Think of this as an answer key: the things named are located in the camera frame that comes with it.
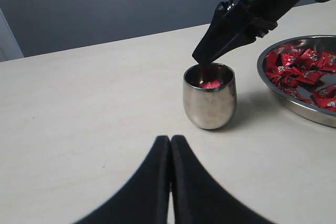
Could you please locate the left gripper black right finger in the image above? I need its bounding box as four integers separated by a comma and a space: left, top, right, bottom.
171, 135, 270, 223

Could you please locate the red candy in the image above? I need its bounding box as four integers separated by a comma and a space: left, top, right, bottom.
199, 80, 221, 89

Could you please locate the stainless steel plate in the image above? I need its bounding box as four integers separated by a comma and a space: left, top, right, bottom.
257, 35, 335, 127

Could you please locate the stainless steel cup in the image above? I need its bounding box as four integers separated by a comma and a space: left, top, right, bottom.
183, 63, 237, 130

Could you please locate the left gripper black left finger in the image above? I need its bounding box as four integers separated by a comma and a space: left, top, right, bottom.
77, 135, 171, 223

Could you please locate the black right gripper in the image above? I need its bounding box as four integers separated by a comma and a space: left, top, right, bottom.
192, 0, 301, 65

